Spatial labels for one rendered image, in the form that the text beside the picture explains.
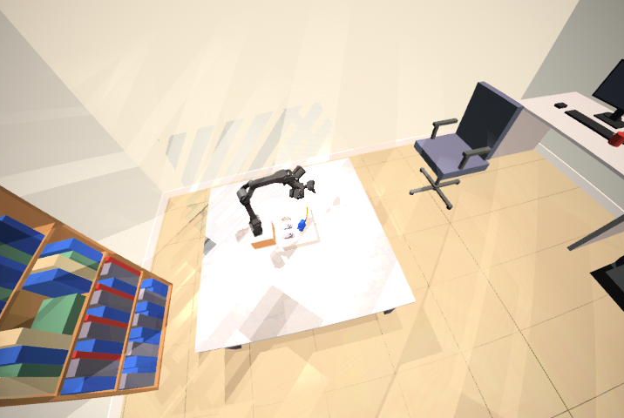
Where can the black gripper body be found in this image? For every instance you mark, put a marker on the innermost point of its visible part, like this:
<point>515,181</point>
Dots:
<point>310,186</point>

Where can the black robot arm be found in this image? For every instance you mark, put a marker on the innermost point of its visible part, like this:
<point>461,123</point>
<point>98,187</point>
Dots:
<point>283,176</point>

